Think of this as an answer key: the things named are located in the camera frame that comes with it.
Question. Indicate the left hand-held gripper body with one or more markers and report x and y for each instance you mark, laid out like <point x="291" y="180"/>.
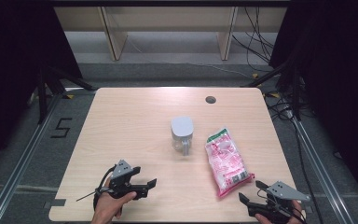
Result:
<point x="122" y="169"/>

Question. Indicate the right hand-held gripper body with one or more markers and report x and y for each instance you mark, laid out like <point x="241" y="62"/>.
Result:
<point x="284" y="191"/>

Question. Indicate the pink and white plastic bag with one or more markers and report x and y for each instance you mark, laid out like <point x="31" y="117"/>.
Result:
<point x="228" y="161"/>

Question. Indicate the clear jar with grey lid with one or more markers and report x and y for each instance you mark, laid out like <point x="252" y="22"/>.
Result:
<point x="182" y="127"/>

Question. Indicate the person's right hand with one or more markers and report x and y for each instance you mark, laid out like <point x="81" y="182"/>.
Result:
<point x="299" y="213"/>

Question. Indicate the person's left hand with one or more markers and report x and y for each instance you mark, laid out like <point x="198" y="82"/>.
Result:
<point x="110" y="207"/>

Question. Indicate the black metal stand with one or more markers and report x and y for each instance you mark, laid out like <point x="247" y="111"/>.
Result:
<point x="43" y="93"/>
<point x="292" y="81"/>

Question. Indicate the black curtain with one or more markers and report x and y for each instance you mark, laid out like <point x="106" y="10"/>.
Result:
<point x="15" y="62"/>
<point x="338" y="77"/>

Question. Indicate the light wooden shelf unit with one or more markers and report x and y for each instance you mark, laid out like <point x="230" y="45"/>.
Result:
<point x="167" y="18"/>

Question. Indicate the aluminium floor rail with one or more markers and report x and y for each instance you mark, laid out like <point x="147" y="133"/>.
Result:
<point x="320" y="174"/>
<point x="18" y="169"/>

